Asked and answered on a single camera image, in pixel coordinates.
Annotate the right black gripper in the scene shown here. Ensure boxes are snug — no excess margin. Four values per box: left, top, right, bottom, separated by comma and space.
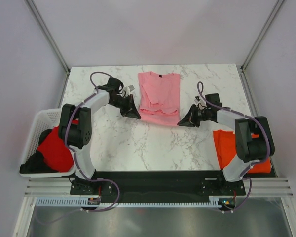
178, 104, 210, 128

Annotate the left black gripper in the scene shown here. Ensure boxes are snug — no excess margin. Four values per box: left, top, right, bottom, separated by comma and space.
110, 95, 141, 120

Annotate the pink polo shirt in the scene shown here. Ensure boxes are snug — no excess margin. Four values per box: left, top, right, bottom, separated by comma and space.
138, 72, 180, 127

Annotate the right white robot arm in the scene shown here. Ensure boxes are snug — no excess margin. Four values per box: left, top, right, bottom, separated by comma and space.
178, 93, 275, 195

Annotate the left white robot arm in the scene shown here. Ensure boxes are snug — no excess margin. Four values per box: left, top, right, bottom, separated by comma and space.
58, 77, 141, 194

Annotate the folded orange t shirt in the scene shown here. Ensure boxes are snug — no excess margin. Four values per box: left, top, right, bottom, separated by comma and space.
213, 130, 271, 174

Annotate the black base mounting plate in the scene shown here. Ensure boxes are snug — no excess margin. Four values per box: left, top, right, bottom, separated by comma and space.
70, 170, 246, 204

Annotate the white plastic laundry basket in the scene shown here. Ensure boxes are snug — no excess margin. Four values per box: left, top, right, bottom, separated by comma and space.
19, 108, 75, 179

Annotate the red t shirt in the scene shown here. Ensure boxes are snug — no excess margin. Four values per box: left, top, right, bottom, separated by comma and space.
37, 126, 74, 173

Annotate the black t shirt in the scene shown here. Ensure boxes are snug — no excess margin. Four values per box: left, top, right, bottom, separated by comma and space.
19, 128, 59, 175

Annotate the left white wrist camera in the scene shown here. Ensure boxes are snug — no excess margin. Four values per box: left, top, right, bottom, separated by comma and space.
122, 85, 135, 96

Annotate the aluminium rail profile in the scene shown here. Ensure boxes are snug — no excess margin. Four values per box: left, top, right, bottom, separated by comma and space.
25, 178, 293, 198

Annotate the white slotted cable duct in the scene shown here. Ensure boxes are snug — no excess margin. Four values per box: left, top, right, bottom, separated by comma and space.
35, 196, 221, 208

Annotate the left aluminium frame post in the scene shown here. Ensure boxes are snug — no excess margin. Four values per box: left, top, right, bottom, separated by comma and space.
24, 0, 70, 75

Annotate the aluminium frame post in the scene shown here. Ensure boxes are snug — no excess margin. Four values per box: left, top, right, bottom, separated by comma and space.
238, 0, 286, 73
24, 0, 70, 75

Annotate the right aluminium frame post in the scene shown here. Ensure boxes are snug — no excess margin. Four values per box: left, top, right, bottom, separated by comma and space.
238, 0, 286, 73

